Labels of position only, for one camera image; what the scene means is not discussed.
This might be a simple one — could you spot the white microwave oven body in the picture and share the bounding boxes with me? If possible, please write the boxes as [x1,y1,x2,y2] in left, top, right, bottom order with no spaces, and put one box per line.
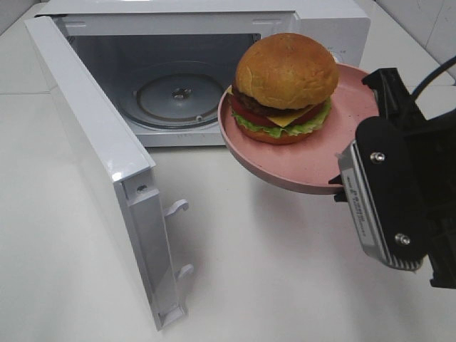
[32,1,371,147]

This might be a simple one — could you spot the pink round plate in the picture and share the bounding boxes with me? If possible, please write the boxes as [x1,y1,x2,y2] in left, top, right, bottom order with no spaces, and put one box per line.
[218,64,378,195]

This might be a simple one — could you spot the glass microwave turntable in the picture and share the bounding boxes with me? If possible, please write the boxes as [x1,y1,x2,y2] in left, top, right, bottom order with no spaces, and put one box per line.
[119,73,224,130]

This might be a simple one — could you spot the burger with lettuce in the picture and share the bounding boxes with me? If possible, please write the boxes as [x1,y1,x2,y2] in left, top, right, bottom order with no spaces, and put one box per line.
[229,33,339,145]

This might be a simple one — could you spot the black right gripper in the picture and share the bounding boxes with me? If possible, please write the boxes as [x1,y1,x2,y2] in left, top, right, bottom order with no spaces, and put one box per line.
[328,68,455,289]

